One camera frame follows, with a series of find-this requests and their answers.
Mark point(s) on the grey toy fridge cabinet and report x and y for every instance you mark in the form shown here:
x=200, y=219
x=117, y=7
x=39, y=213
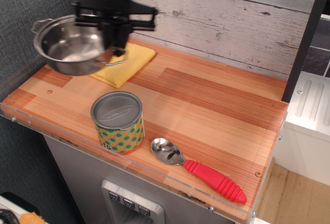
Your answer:
x=104, y=193

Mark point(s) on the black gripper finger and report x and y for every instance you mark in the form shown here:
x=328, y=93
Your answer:
x=115, y=37

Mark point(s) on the stainless steel pot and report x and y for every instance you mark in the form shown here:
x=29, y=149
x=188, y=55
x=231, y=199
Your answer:
x=74, y=49

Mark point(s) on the red handled metal spoon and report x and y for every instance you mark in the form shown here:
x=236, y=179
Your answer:
x=168, y=153

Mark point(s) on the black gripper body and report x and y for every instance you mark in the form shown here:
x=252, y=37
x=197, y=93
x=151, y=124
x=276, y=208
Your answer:
x=116, y=13

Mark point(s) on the white toy sink unit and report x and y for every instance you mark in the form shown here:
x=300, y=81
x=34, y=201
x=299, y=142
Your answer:
x=303, y=142

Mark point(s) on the clear acrylic edge guard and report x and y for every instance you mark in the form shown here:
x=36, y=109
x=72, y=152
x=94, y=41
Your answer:
x=75, y=128

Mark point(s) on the green orange patterned can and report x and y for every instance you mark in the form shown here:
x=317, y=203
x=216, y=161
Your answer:
x=118, y=120

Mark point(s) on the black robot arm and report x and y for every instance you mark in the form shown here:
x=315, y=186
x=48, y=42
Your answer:
x=116, y=19

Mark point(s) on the orange object bottom left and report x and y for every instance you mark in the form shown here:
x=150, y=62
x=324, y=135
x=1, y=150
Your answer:
x=31, y=218

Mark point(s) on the yellow folded cloth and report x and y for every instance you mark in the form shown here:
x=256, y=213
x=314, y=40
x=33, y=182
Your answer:
x=136, y=58

